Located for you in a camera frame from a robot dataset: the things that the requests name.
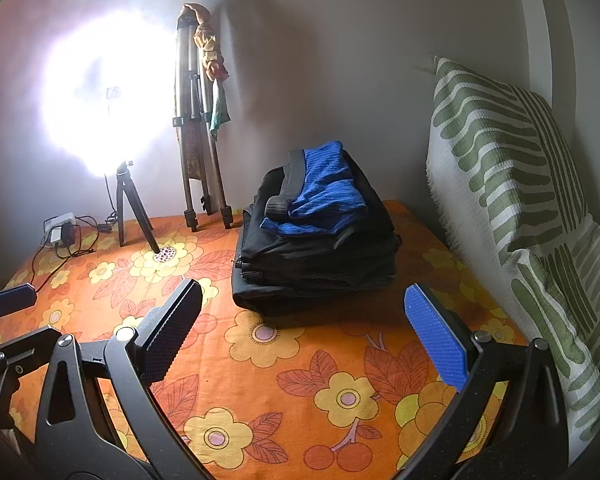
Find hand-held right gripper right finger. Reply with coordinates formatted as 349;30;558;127
395;284;568;480

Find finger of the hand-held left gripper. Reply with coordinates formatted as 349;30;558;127
0;326;63;400
0;282;37;320

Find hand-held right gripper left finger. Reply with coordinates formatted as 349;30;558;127
32;279;216;480

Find blue pants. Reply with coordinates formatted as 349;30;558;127
260;141;370;238

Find white power strip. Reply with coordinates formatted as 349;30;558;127
42;212;77;247

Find orange floral bedsheet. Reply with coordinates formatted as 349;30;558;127
0;199;531;480

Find stack of dark folded clothes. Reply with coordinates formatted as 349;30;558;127
231;150;402;317

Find small black tripod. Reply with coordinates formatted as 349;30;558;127
114;160;161;254

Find green striped white pillow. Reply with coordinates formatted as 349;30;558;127
425;56;600;466

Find tall folded tripod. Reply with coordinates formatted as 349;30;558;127
172;4;235;232

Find colourful hanging cloth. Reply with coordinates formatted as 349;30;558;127
177;4;233;181

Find ring light cable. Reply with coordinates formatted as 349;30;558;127
100;175;122;233

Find bright ring light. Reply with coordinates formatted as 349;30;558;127
40;7;181;178

